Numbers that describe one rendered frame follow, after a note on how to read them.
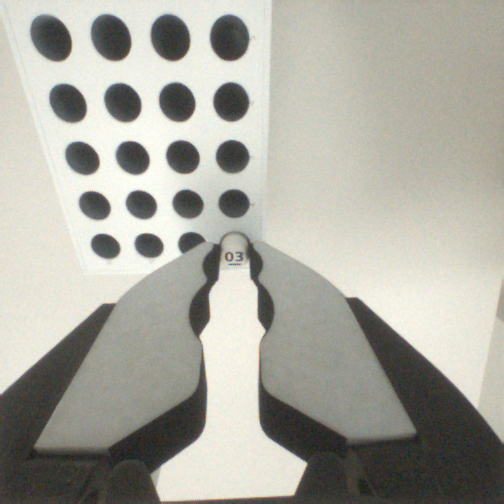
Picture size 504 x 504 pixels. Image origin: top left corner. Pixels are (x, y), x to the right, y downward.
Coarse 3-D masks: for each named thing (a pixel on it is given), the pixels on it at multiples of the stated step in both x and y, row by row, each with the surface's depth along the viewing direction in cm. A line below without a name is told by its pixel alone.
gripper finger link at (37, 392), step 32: (96, 320) 8; (64, 352) 7; (32, 384) 6; (64, 384) 6; (0, 416) 5; (32, 416) 6; (0, 448) 5; (32, 448) 5; (0, 480) 5; (32, 480) 5; (64, 480) 5; (96, 480) 5
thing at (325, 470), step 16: (128, 464) 5; (144, 464) 5; (320, 464) 5; (336, 464) 5; (112, 480) 5; (128, 480) 5; (144, 480) 5; (304, 480) 5; (320, 480) 5; (336, 480) 5; (112, 496) 4; (128, 496) 4; (144, 496) 4; (272, 496) 4; (288, 496) 4; (304, 496) 4; (320, 496) 4; (336, 496) 4; (352, 496) 4; (368, 496) 4
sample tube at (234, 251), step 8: (232, 232) 13; (240, 232) 14; (224, 240) 13; (232, 240) 13; (240, 240) 13; (224, 248) 12; (232, 248) 12; (240, 248) 12; (248, 248) 13; (224, 256) 12; (232, 256) 12; (240, 256) 13; (248, 256) 13; (224, 264) 13; (232, 264) 13; (240, 264) 13
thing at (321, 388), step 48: (288, 288) 9; (336, 288) 9; (288, 336) 7; (336, 336) 7; (288, 384) 6; (336, 384) 6; (384, 384) 6; (288, 432) 6; (336, 432) 5; (384, 432) 5
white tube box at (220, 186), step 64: (0, 0) 9; (64, 0) 9; (128, 0) 9; (192, 0) 9; (256, 0) 9; (64, 64) 10; (128, 64) 10; (192, 64) 10; (256, 64) 10; (64, 128) 11; (128, 128) 11; (192, 128) 11; (256, 128) 11; (64, 192) 12; (128, 192) 12; (192, 192) 16; (256, 192) 12; (128, 256) 14
